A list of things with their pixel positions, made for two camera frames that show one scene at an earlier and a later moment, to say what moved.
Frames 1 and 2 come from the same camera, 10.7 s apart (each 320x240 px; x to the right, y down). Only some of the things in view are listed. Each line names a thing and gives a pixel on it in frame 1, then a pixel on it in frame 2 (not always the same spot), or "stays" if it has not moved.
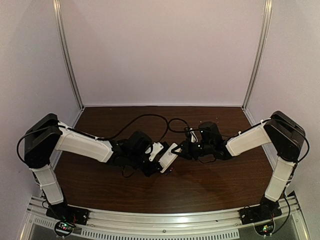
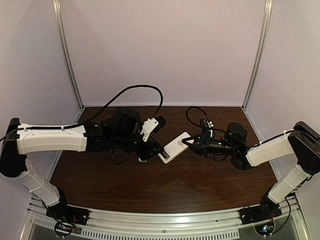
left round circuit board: x=63 y=228 stays
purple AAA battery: x=169 y=171 to x=166 y=154
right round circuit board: x=265 y=229 stays
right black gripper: x=186 y=153 to x=205 y=144
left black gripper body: x=147 y=171 to x=142 y=154
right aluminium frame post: x=264 y=40 stays
